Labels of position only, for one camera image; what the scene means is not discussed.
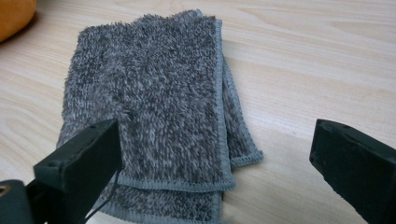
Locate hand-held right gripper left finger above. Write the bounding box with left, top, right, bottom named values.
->
left=33, top=118, right=124, bottom=224

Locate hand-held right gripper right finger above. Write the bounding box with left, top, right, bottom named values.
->
left=309, top=119, right=396, bottom=224

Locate grey fluffy towel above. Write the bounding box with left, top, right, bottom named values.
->
left=56, top=8, right=264, bottom=224

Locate orange plush toy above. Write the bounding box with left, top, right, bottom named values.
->
left=0, top=0, right=37, bottom=44

